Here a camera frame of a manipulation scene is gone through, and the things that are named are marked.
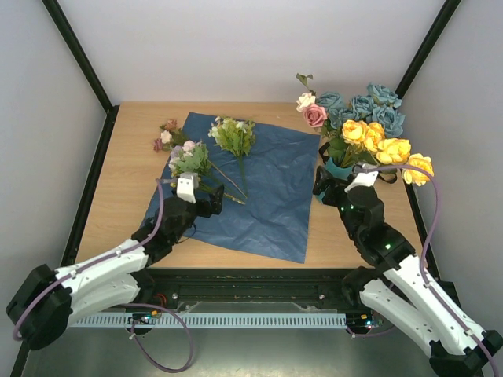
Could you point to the black frame post right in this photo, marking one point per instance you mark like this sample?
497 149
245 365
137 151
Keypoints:
436 29

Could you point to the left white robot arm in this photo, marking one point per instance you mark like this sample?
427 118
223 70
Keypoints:
51 300

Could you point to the light blue slotted cable duct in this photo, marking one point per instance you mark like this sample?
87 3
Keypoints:
216 320

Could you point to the black ribbon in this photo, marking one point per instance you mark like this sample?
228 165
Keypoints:
387 178

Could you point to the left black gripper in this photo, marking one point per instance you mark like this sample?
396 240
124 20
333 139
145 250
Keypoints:
215 203

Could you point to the green white flower bunch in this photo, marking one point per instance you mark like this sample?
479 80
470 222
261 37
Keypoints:
234 136

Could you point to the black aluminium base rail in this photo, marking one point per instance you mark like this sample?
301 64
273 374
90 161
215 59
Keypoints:
321 288

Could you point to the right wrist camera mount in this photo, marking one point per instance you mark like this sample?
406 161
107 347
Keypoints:
365 175

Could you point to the yellow rose bunch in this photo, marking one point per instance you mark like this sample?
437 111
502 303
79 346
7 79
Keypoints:
366 142

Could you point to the small pink rose sprig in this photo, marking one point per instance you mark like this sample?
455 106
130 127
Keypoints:
171 136

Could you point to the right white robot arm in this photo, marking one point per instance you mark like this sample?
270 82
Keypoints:
397 285

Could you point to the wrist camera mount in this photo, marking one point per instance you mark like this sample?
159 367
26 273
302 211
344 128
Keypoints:
365 175
187 184

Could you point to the blue wrapping paper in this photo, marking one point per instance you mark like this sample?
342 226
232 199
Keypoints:
277 176

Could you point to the pastel purple flower bunch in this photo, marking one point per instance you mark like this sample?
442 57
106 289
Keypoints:
194 157

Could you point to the black frame post left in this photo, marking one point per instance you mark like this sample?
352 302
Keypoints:
67 33

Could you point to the pink rose flower stem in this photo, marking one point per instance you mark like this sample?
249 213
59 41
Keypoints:
314 114

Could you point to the black frame post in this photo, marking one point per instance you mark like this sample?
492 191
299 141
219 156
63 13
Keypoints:
436 29
67 33

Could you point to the teal cylindrical vase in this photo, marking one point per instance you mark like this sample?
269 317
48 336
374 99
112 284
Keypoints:
335 171

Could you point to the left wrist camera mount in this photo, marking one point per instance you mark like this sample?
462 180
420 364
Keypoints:
187 184

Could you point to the blue rose bunch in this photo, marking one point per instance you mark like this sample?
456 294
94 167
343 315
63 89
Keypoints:
379 105

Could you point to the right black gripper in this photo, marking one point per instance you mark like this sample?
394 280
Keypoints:
330 188

